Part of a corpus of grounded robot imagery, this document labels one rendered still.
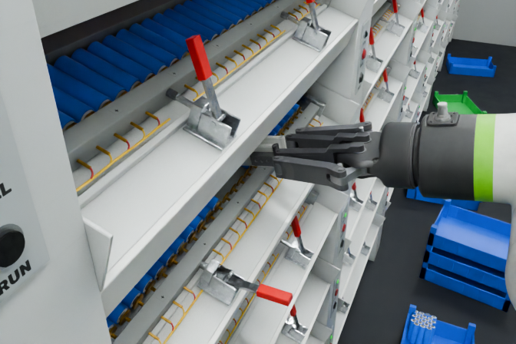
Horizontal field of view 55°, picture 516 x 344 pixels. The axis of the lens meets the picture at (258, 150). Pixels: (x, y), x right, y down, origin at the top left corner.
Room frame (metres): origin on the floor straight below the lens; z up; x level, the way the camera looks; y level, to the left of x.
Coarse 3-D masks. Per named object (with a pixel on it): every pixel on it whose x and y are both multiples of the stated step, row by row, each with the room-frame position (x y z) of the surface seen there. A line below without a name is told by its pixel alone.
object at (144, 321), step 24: (312, 120) 0.73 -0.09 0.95; (264, 168) 0.56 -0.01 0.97; (240, 192) 0.50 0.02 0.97; (216, 240) 0.42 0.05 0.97; (192, 264) 0.38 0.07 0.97; (168, 288) 0.34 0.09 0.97; (144, 312) 0.31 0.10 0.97; (120, 336) 0.29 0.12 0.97; (144, 336) 0.30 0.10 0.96; (168, 336) 0.31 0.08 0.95
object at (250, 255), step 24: (312, 96) 0.77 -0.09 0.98; (336, 96) 0.76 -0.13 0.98; (336, 120) 0.76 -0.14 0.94; (240, 168) 0.58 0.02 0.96; (264, 192) 0.54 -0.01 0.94; (288, 192) 0.55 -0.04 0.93; (216, 216) 0.48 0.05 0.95; (264, 216) 0.50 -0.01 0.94; (288, 216) 0.51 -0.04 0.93; (240, 240) 0.45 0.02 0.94; (264, 240) 0.46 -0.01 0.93; (240, 264) 0.42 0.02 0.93; (264, 264) 0.44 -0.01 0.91; (192, 312) 0.34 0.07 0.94; (216, 312) 0.35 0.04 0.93; (192, 336) 0.32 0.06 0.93; (216, 336) 0.32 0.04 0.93
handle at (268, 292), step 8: (232, 272) 0.37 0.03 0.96; (232, 280) 0.37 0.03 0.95; (240, 280) 0.37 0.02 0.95; (240, 288) 0.36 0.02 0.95; (248, 288) 0.36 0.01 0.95; (256, 288) 0.36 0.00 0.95; (264, 288) 0.36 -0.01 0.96; (272, 288) 0.36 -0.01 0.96; (264, 296) 0.35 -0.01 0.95; (272, 296) 0.35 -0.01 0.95; (280, 296) 0.35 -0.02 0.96; (288, 296) 0.35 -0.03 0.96; (288, 304) 0.34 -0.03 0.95
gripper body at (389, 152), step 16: (384, 128) 0.48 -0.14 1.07; (400, 128) 0.47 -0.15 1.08; (416, 128) 0.48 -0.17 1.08; (368, 144) 0.50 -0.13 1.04; (384, 144) 0.46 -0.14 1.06; (400, 144) 0.45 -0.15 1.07; (336, 160) 0.49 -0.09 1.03; (352, 160) 0.46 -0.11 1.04; (368, 160) 0.46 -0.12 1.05; (384, 160) 0.45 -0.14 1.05; (400, 160) 0.44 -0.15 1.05; (368, 176) 0.45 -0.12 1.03; (384, 176) 0.45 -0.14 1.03; (400, 176) 0.44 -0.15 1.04
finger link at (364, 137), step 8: (288, 136) 0.55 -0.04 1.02; (296, 136) 0.55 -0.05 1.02; (304, 136) 0.55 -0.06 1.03; (312, 136) 0.54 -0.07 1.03; (320, 136) 0.54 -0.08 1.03; (328, 136) 0.53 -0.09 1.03; (336, 136) 0.52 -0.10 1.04; (344, 136) 0.52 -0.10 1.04; (352, 136) 0.51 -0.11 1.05; (360, 136) 0.50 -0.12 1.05; (368, 136) 0.50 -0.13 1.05; (304, 144) 0.54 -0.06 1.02; (312, 144) 0.53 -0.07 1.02; (320, 144) 0.53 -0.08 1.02; (328, 144) 0.52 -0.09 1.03
